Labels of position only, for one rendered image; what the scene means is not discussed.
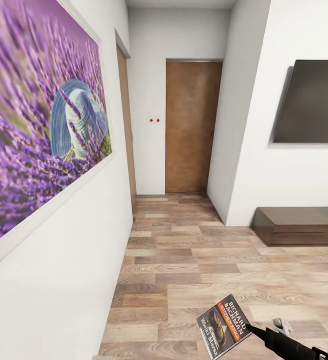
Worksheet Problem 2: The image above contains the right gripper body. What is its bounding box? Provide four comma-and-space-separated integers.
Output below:
264, 327, 301, 360

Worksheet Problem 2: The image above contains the hardback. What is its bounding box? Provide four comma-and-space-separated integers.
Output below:
196, 294, 253, 360

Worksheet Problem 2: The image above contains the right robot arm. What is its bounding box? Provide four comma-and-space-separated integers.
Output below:
245, 318, 328, 360

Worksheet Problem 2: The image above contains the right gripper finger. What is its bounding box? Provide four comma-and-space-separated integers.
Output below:
245, 324, 266, 340

